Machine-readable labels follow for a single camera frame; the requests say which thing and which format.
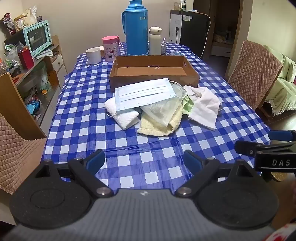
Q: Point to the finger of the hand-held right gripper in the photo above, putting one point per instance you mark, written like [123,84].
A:
[245,148]
[279,135]

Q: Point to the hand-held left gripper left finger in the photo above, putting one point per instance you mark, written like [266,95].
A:
[94,160]

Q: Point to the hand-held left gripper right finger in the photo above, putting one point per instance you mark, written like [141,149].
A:
[192,161]

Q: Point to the white towel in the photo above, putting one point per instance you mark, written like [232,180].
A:
[126,120]

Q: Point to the pale yellow towel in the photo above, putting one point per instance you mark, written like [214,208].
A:
[150,128]

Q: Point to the white cloth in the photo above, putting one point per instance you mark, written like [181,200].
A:
[205,109]

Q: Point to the light green cloth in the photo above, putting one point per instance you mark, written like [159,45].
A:
[188,106]

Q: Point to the clear plastic bag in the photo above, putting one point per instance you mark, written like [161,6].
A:
[159,111]

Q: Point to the blue face mask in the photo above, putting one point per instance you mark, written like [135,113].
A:
[143,92]

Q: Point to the shallow cardboard box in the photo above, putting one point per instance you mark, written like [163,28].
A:
[138,78]

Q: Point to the sofa with pale cover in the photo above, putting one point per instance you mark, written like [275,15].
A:
[284,88]

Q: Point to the blue white checkered tablecloth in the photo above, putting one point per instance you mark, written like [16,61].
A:
[81,104]

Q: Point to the brown quilted chair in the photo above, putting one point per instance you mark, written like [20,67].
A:
[13,150]
[252,74]

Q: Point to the red white patterned clothing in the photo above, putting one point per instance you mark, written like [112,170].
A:
[284,235]

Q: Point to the small orange capped bottle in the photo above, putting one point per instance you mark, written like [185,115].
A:
[44,92]

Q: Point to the wooden panel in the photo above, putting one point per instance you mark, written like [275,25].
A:
[16,104]

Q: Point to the white mug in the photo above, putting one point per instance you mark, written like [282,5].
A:
[93,55]

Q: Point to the wooden shelf cabinet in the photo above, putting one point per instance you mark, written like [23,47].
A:
[56,62]

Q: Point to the clear tissue packet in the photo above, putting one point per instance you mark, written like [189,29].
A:
[175,52]

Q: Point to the pink lidded cartoon cup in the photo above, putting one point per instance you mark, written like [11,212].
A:
[110,51]

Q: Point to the tan box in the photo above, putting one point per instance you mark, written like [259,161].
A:
[102,48]

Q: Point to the small patterned cup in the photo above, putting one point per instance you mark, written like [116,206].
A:
[163,48]

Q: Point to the stack of papers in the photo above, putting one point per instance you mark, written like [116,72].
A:
[45,53]

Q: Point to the red box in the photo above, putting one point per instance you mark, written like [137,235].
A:
[26,59]

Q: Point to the white insulated bottle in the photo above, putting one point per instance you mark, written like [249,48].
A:
[155,44]

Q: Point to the black refrigerator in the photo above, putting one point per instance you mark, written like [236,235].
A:
[192,30]

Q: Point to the teal toaster oven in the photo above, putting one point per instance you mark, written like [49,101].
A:
[37,38]

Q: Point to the tall blue thermos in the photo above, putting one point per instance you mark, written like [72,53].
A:
[136,30]

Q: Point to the clear plastic snack jar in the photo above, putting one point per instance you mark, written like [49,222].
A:
[19,23]

